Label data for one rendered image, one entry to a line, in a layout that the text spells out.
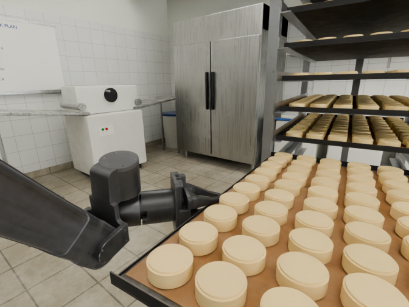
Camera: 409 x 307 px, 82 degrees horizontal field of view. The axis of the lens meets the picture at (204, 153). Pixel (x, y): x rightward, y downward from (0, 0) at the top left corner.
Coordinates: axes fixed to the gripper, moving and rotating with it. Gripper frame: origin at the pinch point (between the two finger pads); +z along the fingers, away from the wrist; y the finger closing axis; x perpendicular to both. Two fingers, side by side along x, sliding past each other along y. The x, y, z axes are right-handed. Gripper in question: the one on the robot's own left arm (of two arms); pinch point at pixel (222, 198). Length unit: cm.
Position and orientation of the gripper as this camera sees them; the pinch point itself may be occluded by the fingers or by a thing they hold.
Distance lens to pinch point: 44.7
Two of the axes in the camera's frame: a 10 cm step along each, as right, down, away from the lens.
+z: 9.7, -0.6, 2.4
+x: 2.5, 2.7, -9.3
